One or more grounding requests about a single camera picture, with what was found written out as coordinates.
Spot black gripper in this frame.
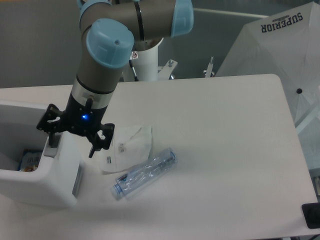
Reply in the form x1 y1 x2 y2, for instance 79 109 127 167
36 94 115 158

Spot white push-lid trash can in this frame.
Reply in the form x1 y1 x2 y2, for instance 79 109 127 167
0 99 85 208

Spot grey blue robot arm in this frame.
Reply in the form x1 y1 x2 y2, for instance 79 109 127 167
37 0 194 155

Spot snack packet inside can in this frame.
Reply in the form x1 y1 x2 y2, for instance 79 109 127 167
17 149 42 172

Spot white crumpled plastic bag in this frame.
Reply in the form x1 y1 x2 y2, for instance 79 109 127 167
97 125 152 174

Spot clear blue plastic bottle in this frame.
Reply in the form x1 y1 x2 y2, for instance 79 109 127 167
110 147 178 200

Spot white umbrella with lettering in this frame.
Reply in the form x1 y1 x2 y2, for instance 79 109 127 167
214 1 320 136

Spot black device at table edge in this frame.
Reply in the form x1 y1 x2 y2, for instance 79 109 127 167
301 202 320 229

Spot black cable on pedestal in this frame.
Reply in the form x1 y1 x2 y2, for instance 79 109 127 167
128 56 140 82

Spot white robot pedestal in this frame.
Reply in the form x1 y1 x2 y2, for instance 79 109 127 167
122 38 164 82

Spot white metal base frame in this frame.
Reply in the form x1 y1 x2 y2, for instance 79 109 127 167
117 56 217 83

